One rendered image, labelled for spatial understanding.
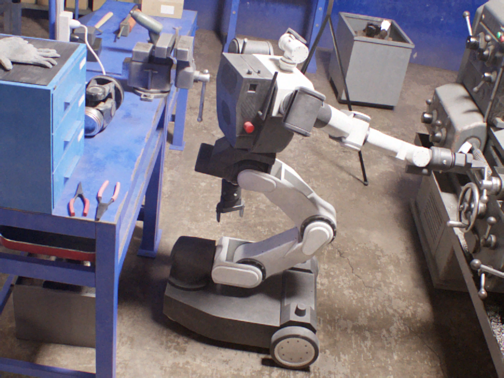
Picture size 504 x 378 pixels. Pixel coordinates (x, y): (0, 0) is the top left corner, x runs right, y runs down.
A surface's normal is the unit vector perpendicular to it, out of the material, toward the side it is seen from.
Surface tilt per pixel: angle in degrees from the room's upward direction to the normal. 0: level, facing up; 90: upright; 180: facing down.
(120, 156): 0
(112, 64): 0
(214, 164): 90
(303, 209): 90
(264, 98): 93
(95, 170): 0
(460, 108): 32
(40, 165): 90
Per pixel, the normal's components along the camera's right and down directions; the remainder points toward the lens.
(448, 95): -0.40, -0.79
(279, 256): -0.07, 0.52
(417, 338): 0.15, -0.84
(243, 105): 0.40, 0.58
